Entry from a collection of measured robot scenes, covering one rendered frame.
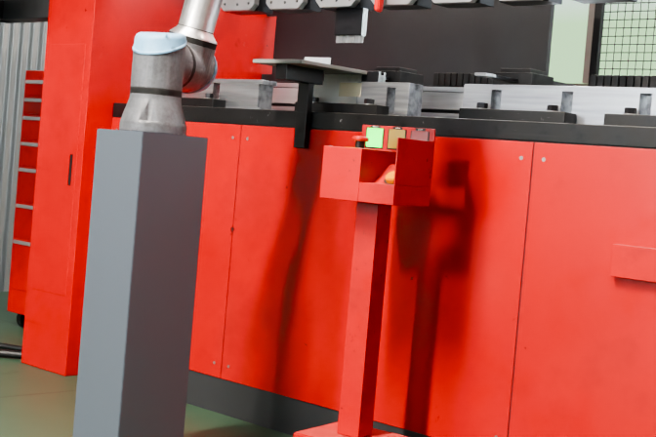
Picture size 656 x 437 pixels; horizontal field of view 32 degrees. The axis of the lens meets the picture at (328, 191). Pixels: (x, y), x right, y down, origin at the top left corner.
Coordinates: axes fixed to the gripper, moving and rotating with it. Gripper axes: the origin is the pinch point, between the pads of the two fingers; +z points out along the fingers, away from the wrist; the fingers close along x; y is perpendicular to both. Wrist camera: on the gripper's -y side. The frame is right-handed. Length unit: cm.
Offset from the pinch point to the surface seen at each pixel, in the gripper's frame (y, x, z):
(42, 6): -152, -48, -71
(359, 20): -37, -6, -77
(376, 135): -18, 31, -41
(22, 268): -224, 31, -104
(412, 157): -4, 40, -32
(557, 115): 21, 36, -59
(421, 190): -6, 47, -37
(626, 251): 34, 70, -45
